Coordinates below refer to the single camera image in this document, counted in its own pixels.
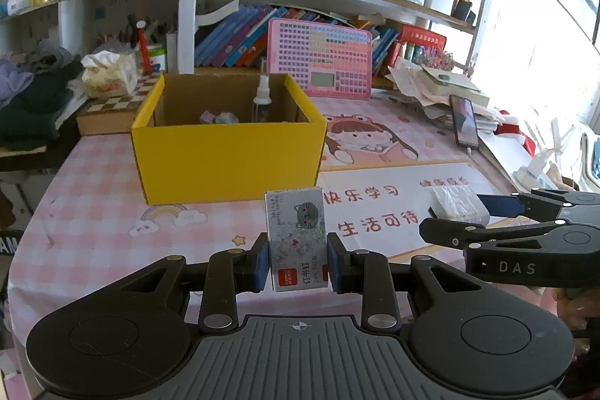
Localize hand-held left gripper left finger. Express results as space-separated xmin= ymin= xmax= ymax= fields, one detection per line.
xmin=89 ymin=234 xmax=273 ymax=334

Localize white plastic-wrapped pack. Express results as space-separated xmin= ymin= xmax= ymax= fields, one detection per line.
xmin=427 ymin=186 xmax=491 ymax=225

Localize assorted small packets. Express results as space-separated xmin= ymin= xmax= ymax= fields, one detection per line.
xmin=0 ymin=0 xmax=60 ymax=15

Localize pink printed desk mat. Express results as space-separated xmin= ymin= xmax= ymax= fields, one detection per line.
xmin=9 ymin=93 xmax=530 ymax=335

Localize white cup with green band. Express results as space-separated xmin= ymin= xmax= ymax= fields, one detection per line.
xmin=147 ymin=44 xmax=168 ymax=73

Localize black smartphone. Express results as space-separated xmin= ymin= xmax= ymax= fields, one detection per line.
xmin=449 ymin=94 xmax=481 ymax=149

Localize red and white plush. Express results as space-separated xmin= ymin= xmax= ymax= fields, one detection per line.
xmin=492 ymin=109 xmax=538 ymax=157

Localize grey purple toy truck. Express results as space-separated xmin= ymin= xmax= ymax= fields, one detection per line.
xmin=199 ymin=110 xmax=240 ymax=124

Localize wooden chessboard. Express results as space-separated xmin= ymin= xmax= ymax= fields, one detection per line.
xmin=76 ymin=72 xmax=165 ymax=136

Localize yellow cardboard box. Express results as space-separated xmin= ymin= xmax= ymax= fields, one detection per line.
xmin=130 ymin=73 xmax=328 ymax=206

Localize floral tissue pack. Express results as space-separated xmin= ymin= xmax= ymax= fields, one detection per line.
xmin=81 ymin=51 xmax=139 ymax=98

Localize leaning blue books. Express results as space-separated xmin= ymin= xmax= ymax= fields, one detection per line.
xmin=370 ymin=25 xmax=400 ymax=77

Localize small black box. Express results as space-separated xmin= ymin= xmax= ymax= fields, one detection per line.
xmin=454 ymin=0 xmax=477 ymax=24

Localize small spray bottle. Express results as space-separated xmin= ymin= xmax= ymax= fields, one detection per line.
xmin=252 ymin=75 xmax=273 ymax=123

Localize pile of dark clothes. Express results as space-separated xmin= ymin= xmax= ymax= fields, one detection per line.
xmin=0 ymin=44 xmax=87 ymax=157

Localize pink keyboard learning toy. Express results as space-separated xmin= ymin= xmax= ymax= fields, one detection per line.
xmin=266 ymin=18 xmax=373 ymax=97

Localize red box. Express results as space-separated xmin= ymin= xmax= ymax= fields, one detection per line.
xmin=398 ymin=25 xmax=447 ymax=58

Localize row of blue books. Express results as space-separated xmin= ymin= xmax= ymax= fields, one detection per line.
xmin=194 ymin=5 xmax=301 ymax=68

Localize messy pile of papers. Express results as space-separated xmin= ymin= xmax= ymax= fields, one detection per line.
xmin=387 ymin=52 xmax=504 ymax=133

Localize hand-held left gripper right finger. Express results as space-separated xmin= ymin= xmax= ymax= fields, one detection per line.
xmin=327 ymin=232 xmax=512 ymax=333

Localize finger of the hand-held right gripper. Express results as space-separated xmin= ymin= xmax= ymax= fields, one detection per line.
xmin=418 ymin=217 xmax=600 ymax=252
xmin=477 ymin=189 xmax=600 ymax=223

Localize white staples box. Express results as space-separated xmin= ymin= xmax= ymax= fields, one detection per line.
xmin=264 ymin=187 xmax=329 ymax=293

